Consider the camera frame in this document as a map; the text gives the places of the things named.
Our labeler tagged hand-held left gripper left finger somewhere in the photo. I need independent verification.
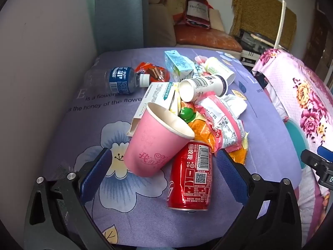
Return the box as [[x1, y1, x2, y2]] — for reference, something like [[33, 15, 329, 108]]
[[23, 147, 115, 250]]

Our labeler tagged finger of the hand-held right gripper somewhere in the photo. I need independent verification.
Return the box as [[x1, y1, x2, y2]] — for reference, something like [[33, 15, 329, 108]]
[[300, 149, 327, 179], [317, 145, 333, 160]]

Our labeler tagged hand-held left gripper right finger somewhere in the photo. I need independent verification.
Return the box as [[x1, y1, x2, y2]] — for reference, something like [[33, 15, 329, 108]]
[[211, 148, 303, 250]]

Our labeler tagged teal plastic bin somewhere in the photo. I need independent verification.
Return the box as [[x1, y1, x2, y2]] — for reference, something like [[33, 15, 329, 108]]
[[283, 117, 310, 170]]

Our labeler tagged red cola can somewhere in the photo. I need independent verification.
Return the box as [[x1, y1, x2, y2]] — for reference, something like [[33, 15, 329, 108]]
[[166, 140, 213, 211]]

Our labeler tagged pink snack bag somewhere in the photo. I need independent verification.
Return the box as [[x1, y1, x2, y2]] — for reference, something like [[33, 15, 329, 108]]
[[195, 95, 246, 157]]

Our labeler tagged pink paper cup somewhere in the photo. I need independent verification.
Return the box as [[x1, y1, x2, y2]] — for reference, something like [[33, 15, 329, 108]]
[[123, 102, 195, 178]]

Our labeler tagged clear water bottle blue label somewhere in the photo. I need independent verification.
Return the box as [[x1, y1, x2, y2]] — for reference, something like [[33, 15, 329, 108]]
[[84, 66, 151, 95]]

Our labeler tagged orange chocolate snack wrapper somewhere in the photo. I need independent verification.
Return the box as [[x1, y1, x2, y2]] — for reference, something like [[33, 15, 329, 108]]
[[134, 62, 171, 82]]

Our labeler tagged light blue milk carton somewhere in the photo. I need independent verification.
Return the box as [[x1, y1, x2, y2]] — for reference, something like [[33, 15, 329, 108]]
[[164, 50, 194, 82]]

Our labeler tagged purple floral bedsheet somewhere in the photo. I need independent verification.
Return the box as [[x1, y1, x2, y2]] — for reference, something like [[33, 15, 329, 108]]
[[43, 47, 302, 250]]

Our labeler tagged pink floral blanket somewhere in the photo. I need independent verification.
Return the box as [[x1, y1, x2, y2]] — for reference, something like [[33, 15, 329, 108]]
[[251, 48, 333, 243]]

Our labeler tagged white crumpled plastic bag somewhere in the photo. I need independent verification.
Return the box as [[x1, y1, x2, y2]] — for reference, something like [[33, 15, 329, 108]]
[[221, 94, 247, 118]]

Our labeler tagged colourful green orange wrapper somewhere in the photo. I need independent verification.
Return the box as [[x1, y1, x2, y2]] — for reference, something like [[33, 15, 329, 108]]
[[179, 101, 198, 123]]

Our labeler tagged white bottle black label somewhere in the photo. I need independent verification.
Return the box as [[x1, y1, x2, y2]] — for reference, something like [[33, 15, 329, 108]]
[[179, 75, 229, 102]]

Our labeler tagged white green medicine box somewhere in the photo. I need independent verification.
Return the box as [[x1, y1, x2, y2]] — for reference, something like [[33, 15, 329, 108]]
[[127, 82, 181, 137]]

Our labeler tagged green white yogurt bottle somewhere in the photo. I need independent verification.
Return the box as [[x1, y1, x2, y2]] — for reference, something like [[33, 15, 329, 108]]
[[204, 57, 236, 84]]

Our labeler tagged white cabinet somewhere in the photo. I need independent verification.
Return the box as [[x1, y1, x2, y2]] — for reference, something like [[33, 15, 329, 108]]
[[239, 49, 261, 69]]

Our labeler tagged white pole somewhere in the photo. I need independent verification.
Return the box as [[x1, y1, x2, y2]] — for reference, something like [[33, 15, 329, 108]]
[[273, 0, 287, 50]]

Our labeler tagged black media player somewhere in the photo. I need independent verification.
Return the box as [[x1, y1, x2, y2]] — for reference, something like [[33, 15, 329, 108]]
[[234, 29, 276, 54]]

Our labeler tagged orange leather seat cushion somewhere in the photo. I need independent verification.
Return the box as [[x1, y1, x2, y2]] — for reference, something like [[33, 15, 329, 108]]
[[174, 27, 242, 51]]

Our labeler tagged yellow patterned cloth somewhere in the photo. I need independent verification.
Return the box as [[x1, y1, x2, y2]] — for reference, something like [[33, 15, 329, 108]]
[[230, 0, 297, 49]]

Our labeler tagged white pillow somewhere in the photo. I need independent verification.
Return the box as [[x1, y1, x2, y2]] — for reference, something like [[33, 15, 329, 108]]
[[208, 8, 225, 30]]

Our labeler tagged beige sofa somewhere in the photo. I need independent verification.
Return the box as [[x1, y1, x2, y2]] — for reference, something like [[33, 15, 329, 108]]
[[148, 0, 244, 58]]

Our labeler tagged red black printed bag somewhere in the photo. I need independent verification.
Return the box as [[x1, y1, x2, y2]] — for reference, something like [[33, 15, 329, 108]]
[[183, 0, 212, 29]]

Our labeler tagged yellow cushion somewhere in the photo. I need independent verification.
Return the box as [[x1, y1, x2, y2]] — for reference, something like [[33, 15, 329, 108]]
[[166, 0, 190, 25]]

